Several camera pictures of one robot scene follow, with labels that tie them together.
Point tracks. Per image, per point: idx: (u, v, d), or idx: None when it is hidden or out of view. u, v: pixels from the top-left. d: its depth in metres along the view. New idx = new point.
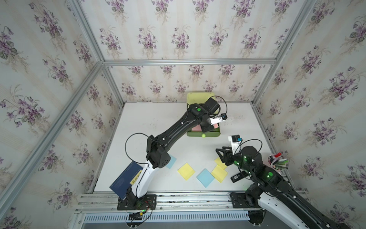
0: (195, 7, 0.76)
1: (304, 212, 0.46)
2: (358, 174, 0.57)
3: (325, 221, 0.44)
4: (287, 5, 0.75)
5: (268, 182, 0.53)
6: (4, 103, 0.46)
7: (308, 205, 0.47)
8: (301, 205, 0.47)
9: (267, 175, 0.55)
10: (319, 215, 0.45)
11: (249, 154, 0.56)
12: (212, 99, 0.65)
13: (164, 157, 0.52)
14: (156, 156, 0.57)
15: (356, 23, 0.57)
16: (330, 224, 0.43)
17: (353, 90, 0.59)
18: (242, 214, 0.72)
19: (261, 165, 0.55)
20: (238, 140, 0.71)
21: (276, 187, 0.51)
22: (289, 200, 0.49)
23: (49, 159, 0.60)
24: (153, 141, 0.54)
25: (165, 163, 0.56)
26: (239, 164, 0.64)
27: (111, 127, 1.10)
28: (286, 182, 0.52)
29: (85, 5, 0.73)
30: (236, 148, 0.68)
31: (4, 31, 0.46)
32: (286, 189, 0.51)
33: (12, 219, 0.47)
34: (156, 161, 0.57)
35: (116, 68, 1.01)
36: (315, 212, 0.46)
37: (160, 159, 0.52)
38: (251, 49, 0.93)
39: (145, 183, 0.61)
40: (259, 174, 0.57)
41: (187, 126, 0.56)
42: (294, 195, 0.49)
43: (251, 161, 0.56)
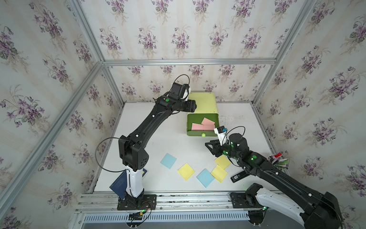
0: (195, 7, 0.76)
1: (287, 185, 0.47)
2: (358, 174, 0.57)
3: (308, 191, 0.45)
4: (287, 5, 0.75)
5: (252, 164, 0.56)
6: (4, 103, 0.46)
7: (290, 179, 0.49)
8: (283, 179, 0.49)
9: (251, 158, 0.58)
10: (301, 186, 0.46)
11: (235, 139, 0.59)
12: (177, 84, 0.61)
13: (141, 155, 0.48)
14: (133, 157, 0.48)
15: (356, 23, 0.57)
16: (312, 194, 0.44)
17: (353, 90, 0.59)
18: (242, 214, 0.72)
19: (247, 151, 0.59)
20: (222, 130, 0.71)
21: (259, 167, 0.54)
22: (272, 176, 0.51)
23: (49, 159, 0.60)
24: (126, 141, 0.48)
25: (145, 162, 0.53)
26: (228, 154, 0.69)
27: (112, 127, 1.11)
28: (268, 162, 0.55)
29: (85, 5, 0.73)
30: (223, 139, 0.71)
31: (4, 31, 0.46)
32: (268, 167, 0.53)
33: (12, 219, 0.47)
34: (134, 161, 0.49)
35: (116, 68, 1.01)
36: (297, 184, 0.47)
37: (138, 159, 0.47)
38: (251, 49, 0.93)
39: (137, 182, 0.59)
40: (244, 159, 0.60)
41: (159, 119, 0.54)
42: (276, 172, 0.51)
43: (237, 146, 0.60)
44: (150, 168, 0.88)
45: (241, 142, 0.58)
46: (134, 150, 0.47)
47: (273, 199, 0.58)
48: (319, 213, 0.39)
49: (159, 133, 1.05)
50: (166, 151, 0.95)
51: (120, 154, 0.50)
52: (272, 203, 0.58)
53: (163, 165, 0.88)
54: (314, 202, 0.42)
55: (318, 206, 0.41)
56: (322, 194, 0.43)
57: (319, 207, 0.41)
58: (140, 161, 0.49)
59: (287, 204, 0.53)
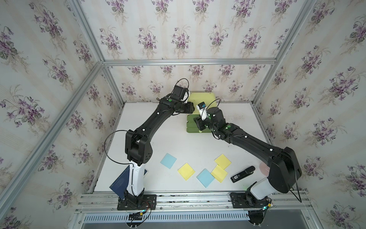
0: (195, 7, 0.76)
1: (253, 144, 0.52)
2: (358, 174, 0.57)
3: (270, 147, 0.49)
4: (287, 5, 0.75)
5: (227, 132, 0.60)
6: (4, 103, 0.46)
7: (257, 140, 0.53)
8: (251, 140, 0.54)
9: (226, 128, 0.63)
10: (266, 145, 0.50)
11: (212, 111, 0.63)
12: (178, 87, 0.68)
13: (147, 150, 0.52)
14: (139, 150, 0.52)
15: (356, 23, 0.57)
16: (273, 149, 0.48)
17: (353, 90, 0.59)
18: (242, 214, 0.72)
19: (223, 122, 0.64)
20: (201, 106, 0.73)
21: (232, 134, 0.59)
22: (241, 140, 0.56)
23: (49, 159, 0.60)
24: (133, 134, 0.52)
25: (148, 158, 0.56)
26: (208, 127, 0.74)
27: (112, 127, 1.11)
28: (238, 129, 0.60)
29: (85, 5, 0.73)
30: (203, 113, 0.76)
31: (4, 31, 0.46)
32: (239, 133, 0.58)
33: (12, 219, 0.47)
34: (139, 156, 0.53)
35: (116, 69, 1.01)
36: (262, 143, 0.51)
37: (144, 151, 0.51)
38: (251, 49, 0.93)
39: (138, 180, 0.60)
40: (220, 128, 0.65)
41: (164, 116, 0.60)
42: (245, 136, 0.56)
43: (213, 117, 0.64)
44: (150, 168, 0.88)
45: (217, 113, 0.63)
46: (140, 143, 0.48)
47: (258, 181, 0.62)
48: (277, 163, 0.44)
49: (159, 133, 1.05)
50: (166, 151, 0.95)
51: (126, 148, 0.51)
52: (256, 186, 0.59)
53: (163, 165, 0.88)
54: (274, 154, 0.47)
55: (277, 157, 0.46)
56: (281, 148, 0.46)
57: (277, 158, 0.45)
58: (146, 155, 0.52)
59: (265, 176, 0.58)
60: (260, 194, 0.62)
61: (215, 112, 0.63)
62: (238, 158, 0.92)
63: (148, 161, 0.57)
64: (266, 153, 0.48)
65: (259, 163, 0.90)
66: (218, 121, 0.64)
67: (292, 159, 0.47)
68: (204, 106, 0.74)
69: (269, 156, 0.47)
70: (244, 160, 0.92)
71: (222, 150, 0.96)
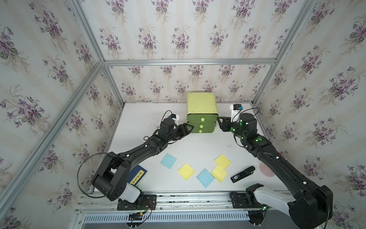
0: (195, 7, 0.76)
1: (284, 169, 0.47)
2: (358, 174, 0.57)
3: (304, 179, 0.43)
4: (287, 5, 0.75)
5: (255, 145, 0.55)
6: (4, 103, 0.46)
7: (289, 166, 0.47)
8: (283, 164, 0.48)
9: (256, 140, 0.57)
10: (299, 174, 0.45)
11: (245, 118, 0.58)
12: (164, 124, 0.64)
13: (122, 181, 0.43)
14: (114, 178, 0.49)
15: (356, 23, 0.57)
16: (308, 182, 0.43)
17: (353, 90, 0.59)
18: (242, 214, 0.72)
19: (254, 132, 0.59)
20: (238, 107, 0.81)
21: (262, 149, 0.54)
22: (272, 160, 0.50)
23: (49, 159, 0.60)
24: (113, 158, 0.45)
25: (118, 193, 0.44)
26: (234, 131, 0.67)
27: (111, 127, 1.10)
28: (269, 145, 0.54)
29: (85, 5, 0.73)
30: (235, 115, 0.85)
31: (4, 31, 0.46)
32: (270, 152, 0.52)
33: (12, 219, 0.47)
34: (110, 185, 0.43)
35: (116, 69, 1.01)
36: (295, 172, 0.45)
37: (118, 181, 0.43)
38: (251, 49, 0.93)
39: (127, 191, 0.54)
40: (249, 140, 0.60)
41: (149, 150, 0.57)
42: (277, 156, 0.50)
43: (246, 124, 0.59)
44: (150, 167, 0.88)
45: (250, 121, 0.57)
46: (118, 171, 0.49)
47: (269, 192, 0.60)
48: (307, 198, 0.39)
49: None
50: (166, 151, 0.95)
51: (96, 174, 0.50)
52: (269, 196, 0.58)
53: (163, 165, 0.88)
54: (306, 189, 0.41)
55: (310, 193, 0.40)
56: (318, 185, 0.42)
57: (309, 194, 0.40)
58: (116, 187, 0.42)
59: (280, 196, 0.54)
60: (262, 200, 0.62)
61: (249, 121, 0.57)
62: (238, 158, 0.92)
63: (117, 196, 0.44)
64: (297, 184, 0.43)
65: (259, 163, 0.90)
66: (249, 130, 0.59)
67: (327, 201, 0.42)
68: (239, 109, 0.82)
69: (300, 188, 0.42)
70: (244, 160, 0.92)
71: (222, 150, 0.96)
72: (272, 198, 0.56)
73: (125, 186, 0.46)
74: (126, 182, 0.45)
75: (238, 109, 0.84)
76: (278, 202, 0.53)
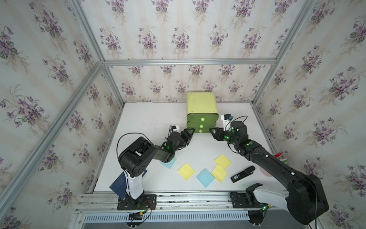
0: (195, 7, 0.76)
1: (272, 164, 0.51)
2: (358, 174, 0.57)
3: (292, 171, 0.47)
4: (287, 5, 0.75)
5: (248, 148, 0.60)
6: (4, 103, 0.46)
7: (278, 161, 0.52)
8: (270, 160, 0.53)
9: (248, 144, 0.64)
10: (286, 167, 0.49)
11: (236, 125, 0.64)
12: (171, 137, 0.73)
13: (147, 160, 0.50)
14: (144, 153, 0.56)
15: (356, 23, 0.57)
16: (295, 173, 0.46)
17: (353, 90, 0.59)
18: (242, 214, 0.72)
19: (246, 138, 0.64)
20: (228, 117, 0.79)
21: (252, 150, 0.58)
22: (260, 158, 0.55)
23: (49, 159, 0.60)
24: (146, 140, 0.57)
25: (138, 172, 0.48)
26: (229, 139, 0.72)
27: (111, 127, 1.10)
28: (260, 147, 0.59)
29: (85, 5, 0.73)
30: (227, 124, 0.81)
31: (4, 31, 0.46)
32: (260, 151, 0.57)
33: (12, 219, 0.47)
34: (139, 159, 0.51)
35: (116, 68, 1.01)
36: (282, 165, 0.50)
37: (147, 157, 0.51)
38: (251, 49, 0.93)
39: (136, 183, 0.57)
40: (241, 143, 0.65)
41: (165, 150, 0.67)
42: (265, 154, 0.55)
43: (237, 131, 0.65)
44: (150, 167, 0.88)
45: (240, 128, 0.63)
46: (150, 148, 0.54)
47: (268, 191, 0.61)
48: (297, 189, 0.41)
49: (159, 133, 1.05)
50: None
51: (125, 149, 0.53)
52: (268, 193, 0.58)
53: (163, 165, 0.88)
54: (295, 179, 0.44)
55: (298, 182, 0.43)
56: (305, 174, 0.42)
57: (298, 183, 0.43)
58: (142, 163, 0.49)
59: (278, 193, 0.55)
60: (262, 199, 0.62)
61: (239, 127, 0.63)
62: (238, 158, 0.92)
63: (137, 174, 0.49)
64: (286, 176, 0.46)
65: None
66: (240, 137, 0.65)
67: (317, 188, 0.44)
68: (230, 118, 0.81)
69: (289, 179, 0.45)
70: (244, 160, 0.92)
71: (222, 150, 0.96)
72: (271, 195, 0.57)
73: (145, 168, 0.51)
74: (148, 163, 0.52)
75: (228, 118, 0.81)
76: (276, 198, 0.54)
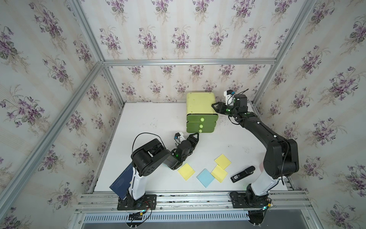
0: (195, 7, 0.76)
1: (259, 128, 0.58)
2: (358, 174, 0.57)
3: (275, 134, 0.53)
4: (287, 5, 0.75)
5: (243, 116, 0.67)
6: (4, 103, 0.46)
7: (266, 126, 0.58)
8: (259, 125, 0.59)
9: (245, 113, 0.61)
10: (271, 131, 0.55)
11: (238, 96, 0.70)
12: (182, 147, 0.73)
13: (159, 162, 0.51)
14: (157, 155, 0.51)
15: (356, 23, 0.57)
16: (278, 136, 0.52)
17: (353, 90, 0.59)
18: (242, 214, 0.72)
19: (246, 109, 0.71)
20: (230, 92, 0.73)
21: (248, 118, 0.65)
22: (252, 123, 0.62)
23: (49, 159, 0.60)
24: (160, 142, 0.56)
25: (148, 172, 0.50)
26: (229, 111, 0.79)
27: (111, 127, 1.10)
28: (256, 117, 0.64)
29: (85, 5, 0.73)
30: (229, 99, 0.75)
31: (4, 31, 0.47)
32: (254, 119, 0.63)
33: (12, 219, 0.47)
34: (151, 159, 0.53)
35: (116, 69, 1.01)
36: (269, 130, 0.56)
37: (160, 159, 0.52)
38: (251, 49, 0.93)
39: (140, 184, 0.57)
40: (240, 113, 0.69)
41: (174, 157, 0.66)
42: (258, 121, 0.61)
43: (238, 100, 0.71)
44: None
45: (241, 98, 0.70)
46: (164, 150, 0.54)
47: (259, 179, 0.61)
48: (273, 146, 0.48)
49: (159, 133, 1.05)
50: None
51: (139, 148, 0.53)
52: (256, 180, 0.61)
53: (163, 165, 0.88)
54: (275, 139, 0.51)
55: (276, 141, 0.50)
56: (286, 138, 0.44)
57: (276, 142, 0.49)
58: (154, 164, 0.51)
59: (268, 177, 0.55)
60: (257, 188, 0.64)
61: (239, 97, 0.70)
62: (238, 158, 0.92)
63: (146, 174, 0.49)
64: (268, 137, 0.53)
65: (259, 163, 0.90)
66: (240, 107, 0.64)
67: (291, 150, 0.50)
68: (233, 94, 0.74)
69: (269, 140, 0.52)
70: (244, 160, 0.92)
71: (222, 150, 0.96)
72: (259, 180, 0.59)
73: (154, 170, 0.52)
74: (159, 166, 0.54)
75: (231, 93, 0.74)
76: (261, 177, 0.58)
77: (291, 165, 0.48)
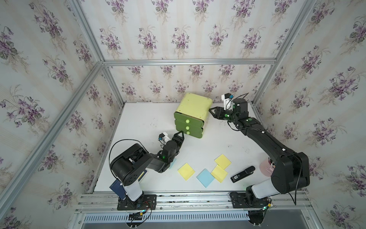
0: (195, 7, 0.76)
1: (267, 140, 0.53)
2: (358, 174, 0.57)
3: (284, 147, 0.49)
4: (287, 5, 0.75)
5: (246, 123, 0.61)
6: (4, 103, 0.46)
7: (273, 138, 0.53)
8: (266, 136, 0.54)
9: (247, 120, 0.63)
10: (279, 144, 0.50)
11: (237, 100, 0.66)
12: (167, 148, 0.69)
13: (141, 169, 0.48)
14: (137, 161, 0.54)
15: (356, 23, 0.57)
16: (287, 150, 0.48)
17: (353, 89, 0.59)
18: (242, 214, 0.72)
19: (246, 114, 0.65)
20: (228, 96, 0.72)
21: (250, 126, 0.60)
22: (257, 134, 0.57)
23: (49, 159, 0.60)
24: (139, 148, 0.53)
25: (132, 180, 0.46)
26: (229, 117, 0.73)
27: (111, 127, 1.10)
28: (259, 124, 0.60)
29: (85, 5, 0.73)
30: (227, 103, 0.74)
31: (4, 31, 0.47)
32: (258, 127, 0.59)
33: (12, 219, 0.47)
34: (131, 167, 0.48)
35: (116, 69, 1.01)
36: (277, 141, 0.51)
37: (141, 165, 0.49)
38: (251, 49, 0.93)
39: (132, 186, 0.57)
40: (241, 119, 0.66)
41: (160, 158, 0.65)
42: (262, 131, 0.56)
43: (238, 106, 0.66)
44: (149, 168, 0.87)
45: (241, 104, 0.64)
46: (144, 156, 0.54)
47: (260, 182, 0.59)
48: (283, 162, 0.44)
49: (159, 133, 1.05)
50: None
51: (118, 156, 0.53)
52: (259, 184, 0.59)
53: None
54: (285, 154, 0.46)
55: (286, 157, 0.45)
56: (295, 151, 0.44)
57: (286, 158, 0.45)
58: (135, 171, 0.47)
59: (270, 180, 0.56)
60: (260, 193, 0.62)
61: (240, 102, 0.64)
62: (238, 158, 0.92)
63: (127, 184, 0.45)
64: (277, 150, 0.48)
65: (259, 163, 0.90)
66: (240, 113, 0.65)
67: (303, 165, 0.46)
68: (231, 98, 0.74)
69: (279, 154, 0.47)
70: (244, 160, 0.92)
71: (222, 150, 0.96)
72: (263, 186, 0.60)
73: (137, 178, 0.49)
74: (141, 173, 0.50)
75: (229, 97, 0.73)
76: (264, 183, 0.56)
77: (302, 180, 0.45)
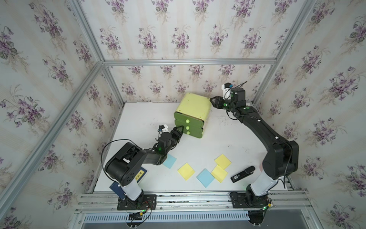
0: (195, 7, 0.76)
1: (261, 128, 0.55)
2: (358, 174, 0.57)
3: (277, 135, 0.51)
4: (287, 5, 0.75)
5: (243, 111, 0.63)
6: (4, 103, 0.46)
7: (268, 126, 0.54)
8: (261, 124, 0.56)
9: (244, 109, 0.64)
10: (273, 132, 0.52)
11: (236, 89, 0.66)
12: (162, 140, 0.70)
13: (137, 167, 0.48)
14: (132, 161, 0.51)
15: (356, 23, 0.57)
16: (279, 137, 0.50)
17: (353, 90, 0.59)
18: (242, 214, 0.72)
19: (244, 103, 0.67)
20: (228, 85, 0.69)
21: (247, 114, 0.61)
22: (253, 122, 0.59)
23: (49, 159, 0.60)
24: (132, 146, 0.53)
25: (129, 179, 0.47)
26: (227, 106, 0.75)
27: (111, 127, 1.10)
28: (256, 113, 0.61)
29: (85, 5, 0.73)
30: (226, 92, 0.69)
31: (4, 31, 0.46)
32: (254, 116, 0.60)
33: (12, 219, 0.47)
34: (127, 167, 0.48)
35: (116, 69, 1.01)
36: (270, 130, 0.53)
37: (137, 164, 0.48)
38: (251, 49, 0.93)
39: (131, 185, 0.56)
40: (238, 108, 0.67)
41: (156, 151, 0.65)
42: (258, 119, 0.58)
43: (235, 94, 0.67)
44: (149, 168, 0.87)
45: (239, 92, 0.66)
46: (138, 155, 0.50)
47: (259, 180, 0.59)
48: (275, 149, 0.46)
49: None
50: None
51: (111, 158, 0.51)
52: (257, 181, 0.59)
53: (163, 165, 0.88)
54: (276, 141, 0.49)
55: (278, 144, 0.48)
56: (287, 140, 0.49)
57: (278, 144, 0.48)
58: (131, 171, 0.46)
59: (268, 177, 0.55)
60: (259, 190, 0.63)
61: (238, 90, 0.66)
62: (238, 158, 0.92)
63: (126, 184, 0.46)
64: (269, 138, 0.51)
65: (259, 163, 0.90)
66: (238, 101, 0.68)
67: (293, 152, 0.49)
68: (231, 87, 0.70)
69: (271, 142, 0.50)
70: (244, 160, 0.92)
71: (222, 150, 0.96)
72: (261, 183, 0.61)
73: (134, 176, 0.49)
74: (138, 171, 0.50)
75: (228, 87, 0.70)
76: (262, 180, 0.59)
77: (290, 166, 0.48)
